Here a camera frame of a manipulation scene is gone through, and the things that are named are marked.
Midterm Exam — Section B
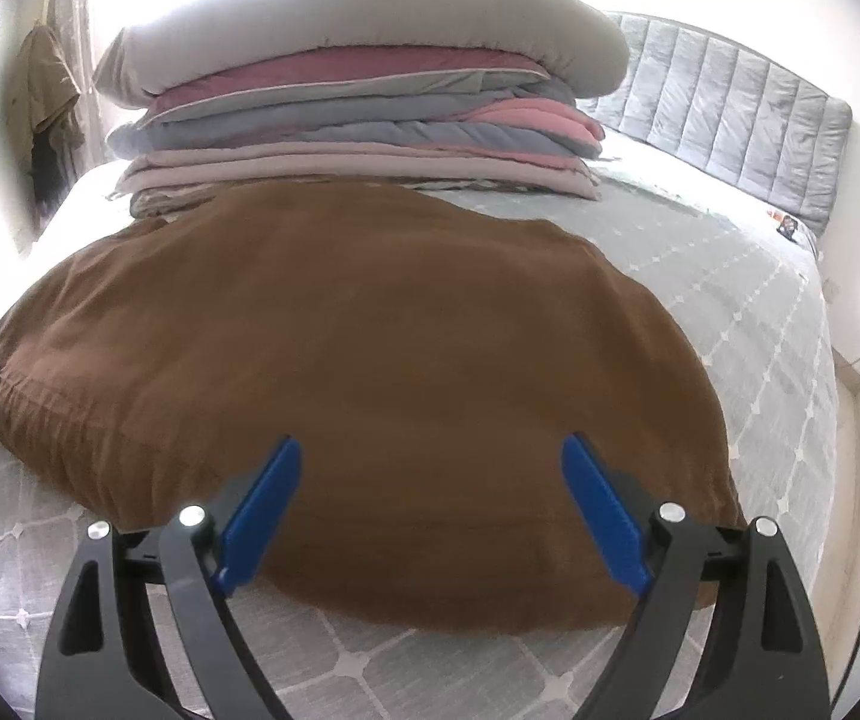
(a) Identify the hanging khaki garment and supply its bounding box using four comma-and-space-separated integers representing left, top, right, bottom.
14, 22, 88, 158

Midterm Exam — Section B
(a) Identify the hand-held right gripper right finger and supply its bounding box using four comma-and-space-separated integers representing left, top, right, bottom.
561, 433, 832, 720

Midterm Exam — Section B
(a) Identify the grey-blue folded quilt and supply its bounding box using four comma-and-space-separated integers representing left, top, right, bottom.
107, 79, 607, 162

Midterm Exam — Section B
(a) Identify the brown coat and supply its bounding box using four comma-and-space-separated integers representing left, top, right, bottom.
0, 180, 747, 631

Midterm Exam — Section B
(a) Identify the maroon folded quilt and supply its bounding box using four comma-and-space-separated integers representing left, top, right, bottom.
146, 45, 555, 117

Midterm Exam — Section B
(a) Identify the grey padded headboard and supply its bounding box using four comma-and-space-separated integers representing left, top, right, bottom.
576, 11, 853, 237

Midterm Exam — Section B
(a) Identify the pink folded quilt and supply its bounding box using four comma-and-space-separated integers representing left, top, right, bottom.
467, 97, 603, 158

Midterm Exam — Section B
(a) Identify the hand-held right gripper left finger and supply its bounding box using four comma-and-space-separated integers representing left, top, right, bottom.
34, 435, 303, 720

